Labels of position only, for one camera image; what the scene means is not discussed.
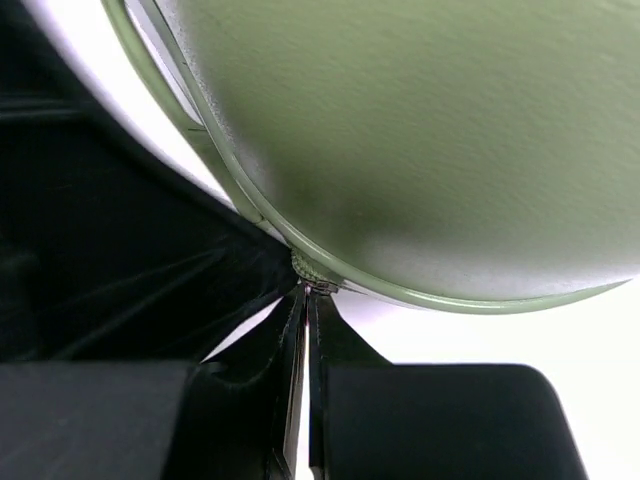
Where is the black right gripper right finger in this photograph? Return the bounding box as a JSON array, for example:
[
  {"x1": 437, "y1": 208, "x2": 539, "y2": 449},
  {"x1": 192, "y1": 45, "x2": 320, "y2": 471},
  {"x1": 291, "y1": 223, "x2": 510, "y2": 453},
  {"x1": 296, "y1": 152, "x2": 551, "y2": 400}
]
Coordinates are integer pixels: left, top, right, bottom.
[{"x1": 306, "y1": 293, "x2": 587, "y2": 479}]

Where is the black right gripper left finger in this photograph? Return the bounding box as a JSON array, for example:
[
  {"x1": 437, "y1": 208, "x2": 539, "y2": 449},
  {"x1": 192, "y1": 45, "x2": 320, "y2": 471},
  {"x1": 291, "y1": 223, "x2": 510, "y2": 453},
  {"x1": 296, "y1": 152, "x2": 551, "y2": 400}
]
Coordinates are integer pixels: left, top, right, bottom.
[{"x1": 1, "y1": 288, "x2": 305, "y2": 480}]

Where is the green hard-shell suitcase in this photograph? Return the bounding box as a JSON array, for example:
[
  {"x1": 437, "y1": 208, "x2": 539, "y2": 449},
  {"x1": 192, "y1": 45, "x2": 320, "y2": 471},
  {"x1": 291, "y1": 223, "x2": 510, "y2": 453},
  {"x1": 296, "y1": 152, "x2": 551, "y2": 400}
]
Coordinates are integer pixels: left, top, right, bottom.
[{"x1": 104, "y1": 1, "x2": 639, "y2": 313}]

